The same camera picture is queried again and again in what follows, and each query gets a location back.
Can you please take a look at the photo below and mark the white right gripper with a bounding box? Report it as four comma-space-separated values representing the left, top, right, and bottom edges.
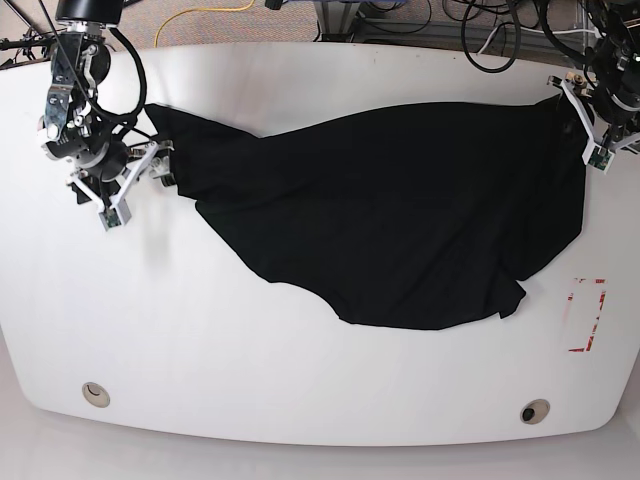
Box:
67, 140, 174, 213

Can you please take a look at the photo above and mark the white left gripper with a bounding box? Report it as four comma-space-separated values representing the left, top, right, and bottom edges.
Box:
547, 72, 639, 153

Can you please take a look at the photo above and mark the black T-shirt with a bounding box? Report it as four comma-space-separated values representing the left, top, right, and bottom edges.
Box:
146, 96, 587, 330

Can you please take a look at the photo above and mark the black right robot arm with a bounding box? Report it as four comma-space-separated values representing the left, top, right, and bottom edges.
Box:
38, 1, 173, 228

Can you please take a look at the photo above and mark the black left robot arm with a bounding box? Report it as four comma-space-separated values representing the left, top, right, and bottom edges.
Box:
534, 1, 639, 154

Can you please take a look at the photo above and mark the red tape rectangle marking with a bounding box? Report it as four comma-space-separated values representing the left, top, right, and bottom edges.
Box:
561, 278, 608, 353

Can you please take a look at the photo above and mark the left table grommet hole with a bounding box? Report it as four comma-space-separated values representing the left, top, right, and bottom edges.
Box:
82, 382, 110, 408

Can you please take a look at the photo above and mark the table grommet hole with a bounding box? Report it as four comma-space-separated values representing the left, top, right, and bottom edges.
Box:
520, 399, 551, 425
82, 382, 110, 408

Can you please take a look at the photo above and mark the right table grommet hole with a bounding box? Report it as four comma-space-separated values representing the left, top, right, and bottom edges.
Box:
520, 399, 551, 425

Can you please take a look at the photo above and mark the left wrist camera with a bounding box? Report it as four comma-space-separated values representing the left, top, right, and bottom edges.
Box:
582, 144, 614, 174

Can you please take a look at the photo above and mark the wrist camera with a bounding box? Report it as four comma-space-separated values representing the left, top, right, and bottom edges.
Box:
582, 144, 614, 174
98, 200, 131, 231

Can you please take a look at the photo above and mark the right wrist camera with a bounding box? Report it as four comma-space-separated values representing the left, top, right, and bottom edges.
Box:
98, 200, 131, 231

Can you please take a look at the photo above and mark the yellow cable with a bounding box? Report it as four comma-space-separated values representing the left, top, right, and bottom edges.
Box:
153, 0, 256, 49

